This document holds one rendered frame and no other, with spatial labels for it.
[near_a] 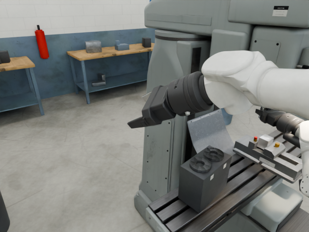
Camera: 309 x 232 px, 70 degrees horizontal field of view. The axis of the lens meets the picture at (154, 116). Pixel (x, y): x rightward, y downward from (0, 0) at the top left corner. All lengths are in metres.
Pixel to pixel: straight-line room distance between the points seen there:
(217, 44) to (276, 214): 0.86
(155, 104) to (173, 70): 0.78
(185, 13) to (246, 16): 0.38
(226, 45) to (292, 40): 0.27
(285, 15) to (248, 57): 0.59
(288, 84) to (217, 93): 0.14
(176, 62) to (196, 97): 0.83
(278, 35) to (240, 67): 0.63
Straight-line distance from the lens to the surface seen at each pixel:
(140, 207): 2.09
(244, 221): 1.38
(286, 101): 0.36
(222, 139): 1.53
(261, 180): 1.27
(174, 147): 1.45
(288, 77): 0.36
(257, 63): 0.40
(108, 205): 2.29
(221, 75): 0.40
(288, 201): 1.39
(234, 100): 0.46
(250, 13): 1.04
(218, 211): 1.06
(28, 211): 2.50
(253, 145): 1.34
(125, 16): 5.34
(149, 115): 0.51
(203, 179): 0.90
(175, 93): 0.48
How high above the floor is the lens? 1.70
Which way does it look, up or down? 27 degrees down
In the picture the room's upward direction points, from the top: straight up
